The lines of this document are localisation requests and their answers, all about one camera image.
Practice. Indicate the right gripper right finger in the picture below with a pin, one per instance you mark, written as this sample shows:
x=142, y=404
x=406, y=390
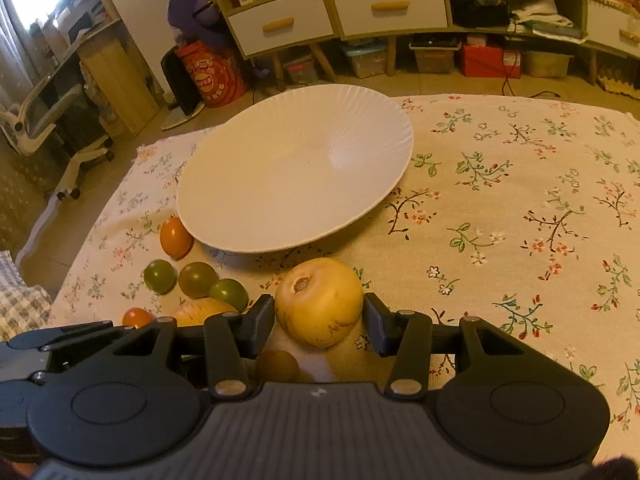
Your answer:
x=385, y=328

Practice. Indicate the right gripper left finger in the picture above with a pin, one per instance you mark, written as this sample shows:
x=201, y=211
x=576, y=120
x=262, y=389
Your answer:
x=252, y=327

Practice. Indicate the dark green cherry tomato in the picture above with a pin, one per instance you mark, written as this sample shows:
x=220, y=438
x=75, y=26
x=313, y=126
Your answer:
x=231, y=292

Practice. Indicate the large yellow apple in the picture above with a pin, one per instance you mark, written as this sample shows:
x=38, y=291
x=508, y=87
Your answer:
x=196, y=311

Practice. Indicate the brownish green tomato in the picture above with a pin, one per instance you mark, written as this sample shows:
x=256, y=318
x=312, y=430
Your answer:
x=196, y=279

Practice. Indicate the red orange tomato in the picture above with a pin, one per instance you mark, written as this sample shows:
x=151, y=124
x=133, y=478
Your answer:
x=137, y=317

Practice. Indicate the orange cherry tomato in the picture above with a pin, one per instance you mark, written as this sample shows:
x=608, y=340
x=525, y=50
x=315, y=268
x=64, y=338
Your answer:
x=175, y=240

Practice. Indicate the floral tablecloth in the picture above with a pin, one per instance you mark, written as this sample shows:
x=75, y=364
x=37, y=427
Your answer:
x=522, y=212

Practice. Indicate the white ribbed plate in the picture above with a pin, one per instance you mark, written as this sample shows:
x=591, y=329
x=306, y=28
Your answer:
x=294, y=168

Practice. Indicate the red orange snack bag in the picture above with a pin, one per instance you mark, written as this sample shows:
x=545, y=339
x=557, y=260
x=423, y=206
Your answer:
x=216, y=72

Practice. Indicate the white office chair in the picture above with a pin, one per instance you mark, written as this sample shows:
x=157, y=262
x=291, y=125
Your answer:
x=26, y=140

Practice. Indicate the clear storage box teal lid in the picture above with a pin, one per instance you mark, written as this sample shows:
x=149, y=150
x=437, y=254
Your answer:
x=367, y=60

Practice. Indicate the wooden desk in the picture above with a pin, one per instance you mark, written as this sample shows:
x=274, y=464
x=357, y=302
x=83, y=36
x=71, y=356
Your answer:
x=116, y=65

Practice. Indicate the red box under cabinet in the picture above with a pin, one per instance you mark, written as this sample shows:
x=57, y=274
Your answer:
x=490, y=62

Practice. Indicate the white drawer cabinet left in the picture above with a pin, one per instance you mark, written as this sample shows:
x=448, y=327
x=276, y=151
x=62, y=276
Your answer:
x=279, y=23

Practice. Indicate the white drawer cabinet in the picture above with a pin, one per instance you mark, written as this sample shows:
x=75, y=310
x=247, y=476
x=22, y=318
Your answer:
x=383, y=17
x=279, y=23

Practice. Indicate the purple plush toy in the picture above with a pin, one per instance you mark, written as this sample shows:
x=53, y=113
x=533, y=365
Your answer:
x=195, y=20

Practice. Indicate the white drawer cabinet middle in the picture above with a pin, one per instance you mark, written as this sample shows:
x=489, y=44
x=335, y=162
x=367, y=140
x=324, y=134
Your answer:
x=383, y=17

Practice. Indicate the long low tv cabinet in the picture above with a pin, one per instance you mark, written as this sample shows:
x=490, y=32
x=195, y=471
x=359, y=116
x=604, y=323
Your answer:
x=603, y=34

